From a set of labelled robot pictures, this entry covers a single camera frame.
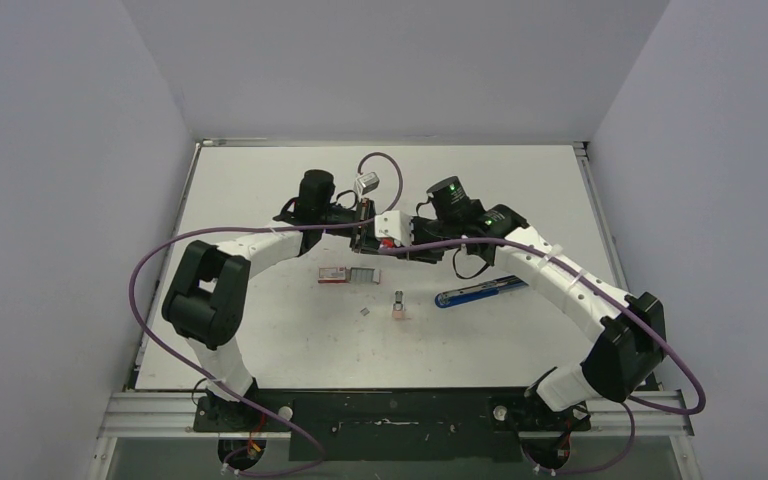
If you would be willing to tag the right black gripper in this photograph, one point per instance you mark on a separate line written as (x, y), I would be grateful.
(417, 235)

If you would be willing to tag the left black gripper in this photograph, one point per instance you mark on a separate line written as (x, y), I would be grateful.
(364, 239)

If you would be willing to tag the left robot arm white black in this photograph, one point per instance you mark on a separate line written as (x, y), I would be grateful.
(206, 298)

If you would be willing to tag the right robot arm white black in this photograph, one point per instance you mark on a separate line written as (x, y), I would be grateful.
(619, 325)

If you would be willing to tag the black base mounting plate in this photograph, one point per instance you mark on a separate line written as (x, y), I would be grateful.
(445, 424)

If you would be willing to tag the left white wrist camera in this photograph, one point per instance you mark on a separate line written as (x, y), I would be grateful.
(365, 183)

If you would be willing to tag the aluminium frame rail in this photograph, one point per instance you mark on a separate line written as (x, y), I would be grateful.
(162, 415)

